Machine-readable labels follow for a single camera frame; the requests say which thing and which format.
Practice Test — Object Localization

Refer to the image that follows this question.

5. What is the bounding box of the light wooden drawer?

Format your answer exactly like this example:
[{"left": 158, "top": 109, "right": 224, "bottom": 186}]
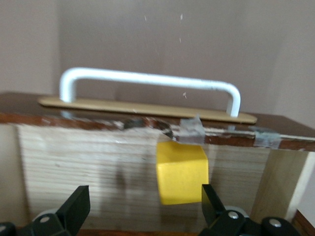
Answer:
[{"left": 0, "top": 92, "right": 315, "bottom": 236}]

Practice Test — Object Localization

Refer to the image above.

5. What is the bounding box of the dark brown wooden cabinet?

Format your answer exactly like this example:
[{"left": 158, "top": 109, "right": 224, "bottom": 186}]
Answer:
[{"left": 78, "top": 210, "right": 315, "bottom": 236}]

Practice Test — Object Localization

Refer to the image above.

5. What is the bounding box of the white drawer handle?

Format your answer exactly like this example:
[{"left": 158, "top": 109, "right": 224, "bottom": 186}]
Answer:
[{"left": 38, "top": 66, "right": 258, "bottom": 123}]

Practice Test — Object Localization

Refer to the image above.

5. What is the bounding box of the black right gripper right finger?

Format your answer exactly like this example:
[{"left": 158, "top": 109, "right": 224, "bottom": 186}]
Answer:
[{"left": 199, "top": 183, "right": 261, "bottom": 236}]

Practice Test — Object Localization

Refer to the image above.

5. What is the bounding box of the yellow cube block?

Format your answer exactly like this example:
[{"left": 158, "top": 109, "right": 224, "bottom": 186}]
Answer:
[{"left": 156, "top": 141, "right": 209, "bottom": 206}]

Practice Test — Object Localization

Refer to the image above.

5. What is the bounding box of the grey tape piece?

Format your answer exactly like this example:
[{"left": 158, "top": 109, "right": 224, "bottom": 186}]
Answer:
[
  {"left": 181, "top": 115, "right": 205, "bottom": 145},
  {"left": 249, "top": 125, "right": 282, "bottom": 149}
]

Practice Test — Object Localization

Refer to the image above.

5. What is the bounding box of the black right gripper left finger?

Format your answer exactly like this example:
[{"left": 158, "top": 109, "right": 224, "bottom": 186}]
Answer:
[{"left": 17, "top": 185, "right": 91, "bottom": 236}]

